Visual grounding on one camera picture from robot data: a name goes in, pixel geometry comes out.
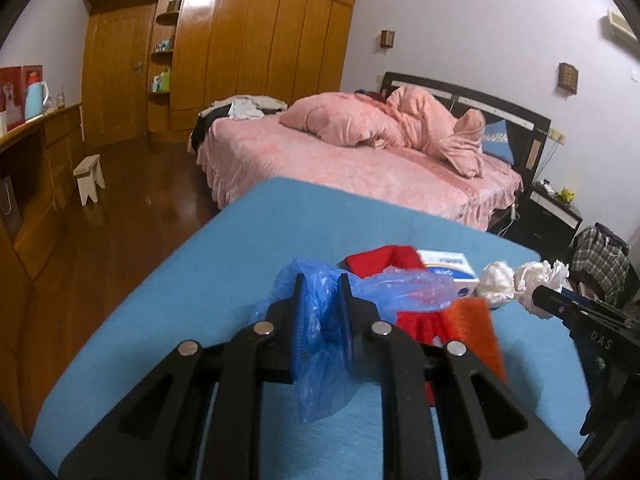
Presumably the black white nightstand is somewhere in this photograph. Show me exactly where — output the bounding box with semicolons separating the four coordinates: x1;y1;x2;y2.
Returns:
506;184;582;262

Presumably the white tissue ball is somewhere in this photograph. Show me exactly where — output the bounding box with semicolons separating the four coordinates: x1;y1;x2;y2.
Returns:
475;261;516;310

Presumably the orange foam fruit net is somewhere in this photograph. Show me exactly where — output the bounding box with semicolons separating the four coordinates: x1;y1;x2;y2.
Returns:
442;297;506;382

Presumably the wooden sideboard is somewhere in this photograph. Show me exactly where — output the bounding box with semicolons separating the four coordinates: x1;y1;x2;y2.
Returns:
1;104;86;278

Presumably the small white wooden stool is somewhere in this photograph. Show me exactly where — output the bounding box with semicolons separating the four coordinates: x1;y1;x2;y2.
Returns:
74;154;106;207

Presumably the clothes pile on bed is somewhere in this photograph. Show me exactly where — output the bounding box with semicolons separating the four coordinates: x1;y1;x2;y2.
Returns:
186;94;288;154

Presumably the blue pillow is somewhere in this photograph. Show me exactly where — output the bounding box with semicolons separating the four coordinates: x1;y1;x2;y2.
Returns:
482;119;515;166

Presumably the white blue cardboard box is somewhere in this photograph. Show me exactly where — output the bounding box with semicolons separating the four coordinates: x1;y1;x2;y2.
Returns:
416;249;480;298

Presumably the blue thermos kettle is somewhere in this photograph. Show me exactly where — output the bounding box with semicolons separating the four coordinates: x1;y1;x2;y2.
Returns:
25;70;49;120

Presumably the yellow plush toy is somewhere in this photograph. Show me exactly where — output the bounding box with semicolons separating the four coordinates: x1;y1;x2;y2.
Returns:
555;188;575;205

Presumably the blue plastic bag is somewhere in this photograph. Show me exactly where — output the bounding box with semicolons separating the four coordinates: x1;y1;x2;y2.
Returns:
249;257;457;424

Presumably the white tissue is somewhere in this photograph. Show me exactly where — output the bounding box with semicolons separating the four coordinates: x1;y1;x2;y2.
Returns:
513;260;570;320

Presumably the wooden wardrobe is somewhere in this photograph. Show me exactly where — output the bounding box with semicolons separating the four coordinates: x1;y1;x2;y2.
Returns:
81;0;355;148

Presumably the pink crumpled duvet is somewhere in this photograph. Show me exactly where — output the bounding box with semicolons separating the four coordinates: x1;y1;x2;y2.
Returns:
279;86;486;179

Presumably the wall power socket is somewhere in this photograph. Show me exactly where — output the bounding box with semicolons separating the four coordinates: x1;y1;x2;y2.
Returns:
548;128;566;145

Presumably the blue table cloth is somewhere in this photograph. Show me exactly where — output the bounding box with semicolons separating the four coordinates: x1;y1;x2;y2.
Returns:
30;175;591;480

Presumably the red knit glove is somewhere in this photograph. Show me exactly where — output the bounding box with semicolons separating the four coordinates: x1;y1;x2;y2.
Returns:
344;244;452;406

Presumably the black headboard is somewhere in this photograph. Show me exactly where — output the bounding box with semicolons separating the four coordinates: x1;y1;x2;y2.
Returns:
376;72;551;185

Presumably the red gift box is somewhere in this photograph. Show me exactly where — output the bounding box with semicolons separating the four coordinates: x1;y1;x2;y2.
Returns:
1;65;42;130

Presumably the wall lamp near bed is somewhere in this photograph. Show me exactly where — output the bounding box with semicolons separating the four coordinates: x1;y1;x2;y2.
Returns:
556;62;579;96

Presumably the plaid bag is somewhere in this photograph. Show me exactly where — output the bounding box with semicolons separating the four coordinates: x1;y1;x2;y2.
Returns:
568;222;630;304

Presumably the pink bed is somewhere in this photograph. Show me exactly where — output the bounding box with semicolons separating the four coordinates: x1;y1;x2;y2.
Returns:
196;115;523;231

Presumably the far wall lamp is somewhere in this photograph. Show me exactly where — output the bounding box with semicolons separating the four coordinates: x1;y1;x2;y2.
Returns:
380;30;395;50

